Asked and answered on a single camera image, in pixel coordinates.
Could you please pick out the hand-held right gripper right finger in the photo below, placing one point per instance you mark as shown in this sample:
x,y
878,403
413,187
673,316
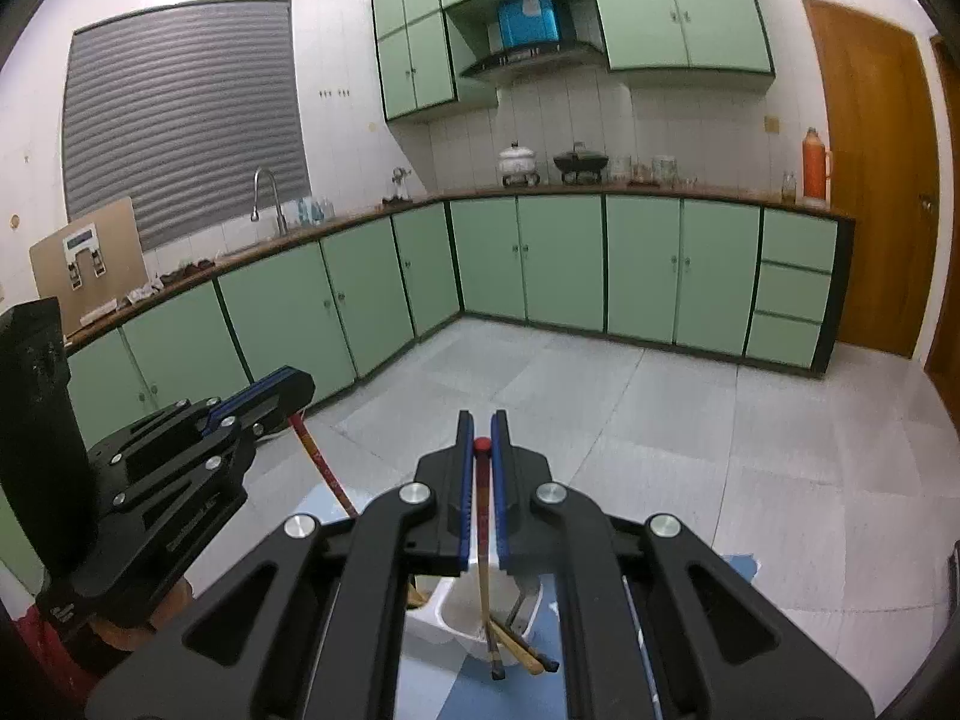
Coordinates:
x,y
501,510

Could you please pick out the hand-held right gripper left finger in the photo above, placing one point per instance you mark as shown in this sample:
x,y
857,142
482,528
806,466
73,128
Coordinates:
x,y
466,510

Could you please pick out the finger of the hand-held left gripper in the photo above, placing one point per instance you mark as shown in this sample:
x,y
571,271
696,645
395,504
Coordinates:
x,y
247,392
285,397

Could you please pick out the red capped chopstick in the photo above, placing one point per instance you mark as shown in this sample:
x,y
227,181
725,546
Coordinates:
x,y
483,495

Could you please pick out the red patterned chopstick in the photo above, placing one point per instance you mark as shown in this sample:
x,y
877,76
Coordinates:
x,y
322,465

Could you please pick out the white translucent plastic container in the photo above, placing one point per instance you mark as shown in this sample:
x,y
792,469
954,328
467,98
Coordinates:
x,y
457,619

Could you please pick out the person's left hand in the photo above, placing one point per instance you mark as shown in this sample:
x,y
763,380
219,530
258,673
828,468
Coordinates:
x,y
169,604

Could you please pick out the wooden chopstick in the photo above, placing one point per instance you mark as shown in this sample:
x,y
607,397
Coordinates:
x,y
525,652

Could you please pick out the white scale device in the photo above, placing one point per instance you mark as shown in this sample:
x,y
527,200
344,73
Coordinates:
x,y
84,255

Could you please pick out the brown cardboard board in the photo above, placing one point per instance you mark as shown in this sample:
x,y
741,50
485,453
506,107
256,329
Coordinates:
x,y
120,255

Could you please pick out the drinking glasses by sink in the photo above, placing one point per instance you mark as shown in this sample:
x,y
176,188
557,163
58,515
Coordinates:
x,y
315,210

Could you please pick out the chrome sink faucet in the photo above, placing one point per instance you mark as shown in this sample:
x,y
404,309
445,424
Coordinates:
x,y
268,199

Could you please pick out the green base kitchen cabinets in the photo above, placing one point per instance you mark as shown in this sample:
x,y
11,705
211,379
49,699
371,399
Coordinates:
x,y
562,262

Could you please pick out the grey window shutter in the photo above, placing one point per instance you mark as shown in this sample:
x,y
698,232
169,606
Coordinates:
x,y
187,120

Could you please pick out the white lidded pot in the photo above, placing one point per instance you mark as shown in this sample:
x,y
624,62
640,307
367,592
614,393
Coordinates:
x,y
518,163

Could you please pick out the black wok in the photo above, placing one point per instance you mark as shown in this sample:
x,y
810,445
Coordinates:
x,y
580,161

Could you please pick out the green drawer unit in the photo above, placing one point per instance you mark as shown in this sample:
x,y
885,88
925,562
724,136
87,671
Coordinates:
x,y
793,285

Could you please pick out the range hood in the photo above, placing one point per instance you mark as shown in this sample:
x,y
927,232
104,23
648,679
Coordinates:
x,y
525,60

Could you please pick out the small glass jar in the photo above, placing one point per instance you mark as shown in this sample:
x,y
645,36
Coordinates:
x,y
789,187

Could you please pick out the blue appliance box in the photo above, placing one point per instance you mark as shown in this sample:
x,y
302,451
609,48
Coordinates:
x,y
529,21

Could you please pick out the orange thermos flask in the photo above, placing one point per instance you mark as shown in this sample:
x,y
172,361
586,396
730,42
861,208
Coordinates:
x,y
815,165

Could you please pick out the wooden door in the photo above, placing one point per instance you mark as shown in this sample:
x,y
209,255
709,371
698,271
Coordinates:
x,y
946,240
877,180

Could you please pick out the green wall cabinets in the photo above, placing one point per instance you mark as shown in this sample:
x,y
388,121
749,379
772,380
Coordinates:
x,y
675,7

